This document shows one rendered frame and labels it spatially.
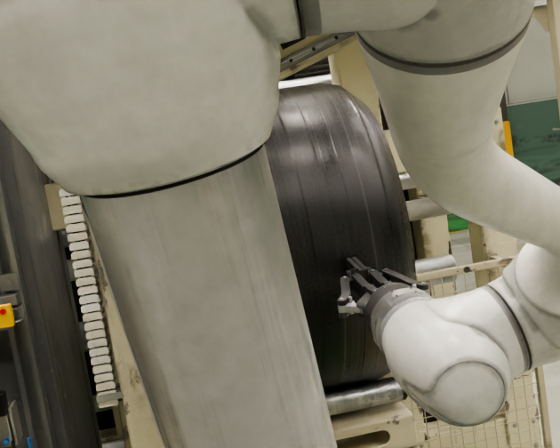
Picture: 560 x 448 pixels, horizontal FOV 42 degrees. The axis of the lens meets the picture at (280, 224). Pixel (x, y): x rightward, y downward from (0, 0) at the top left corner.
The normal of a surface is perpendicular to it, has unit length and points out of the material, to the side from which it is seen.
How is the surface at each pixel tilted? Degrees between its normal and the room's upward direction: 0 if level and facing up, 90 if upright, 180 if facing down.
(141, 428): 90
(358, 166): 63
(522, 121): 90
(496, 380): 94
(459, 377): 85
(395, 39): 132
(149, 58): 109
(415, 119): 138
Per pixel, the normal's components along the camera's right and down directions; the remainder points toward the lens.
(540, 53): 0.05, 0.10
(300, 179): 0.07, -0.36
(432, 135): -0.18, 0.90
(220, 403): -0.01, 0.33
